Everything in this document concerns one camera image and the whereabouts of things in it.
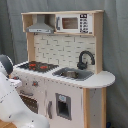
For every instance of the white toy oven door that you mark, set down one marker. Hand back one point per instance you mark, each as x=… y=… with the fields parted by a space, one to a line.
x=33 y=98

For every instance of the toy microwave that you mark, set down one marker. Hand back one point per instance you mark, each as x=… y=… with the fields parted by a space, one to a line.
x=74 y=23

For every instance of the grey range hood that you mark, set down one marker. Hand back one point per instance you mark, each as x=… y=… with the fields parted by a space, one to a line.
x=41 y=25

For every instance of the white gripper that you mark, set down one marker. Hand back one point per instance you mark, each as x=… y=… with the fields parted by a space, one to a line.
x=16 y=83

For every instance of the black toy stovetop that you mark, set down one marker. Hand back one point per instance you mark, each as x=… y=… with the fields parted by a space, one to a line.
x=38 y=66

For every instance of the white dishwasher door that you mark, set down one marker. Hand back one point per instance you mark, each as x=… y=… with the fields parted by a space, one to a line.
x=64 y=104

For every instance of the wooden toy kitchen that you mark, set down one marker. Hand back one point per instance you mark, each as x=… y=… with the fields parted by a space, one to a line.
x=63 y=49

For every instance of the right red stove knob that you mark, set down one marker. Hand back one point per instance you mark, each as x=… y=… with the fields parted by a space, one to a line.
x=35 y=83

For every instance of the grey toy sink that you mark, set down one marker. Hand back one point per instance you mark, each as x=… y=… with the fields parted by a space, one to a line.
x=73 y=74

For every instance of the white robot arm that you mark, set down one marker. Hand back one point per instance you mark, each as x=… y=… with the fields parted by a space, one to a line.
x=12 y=108

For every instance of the black toy faucet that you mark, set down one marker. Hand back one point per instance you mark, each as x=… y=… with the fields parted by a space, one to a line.
x=83 y=63

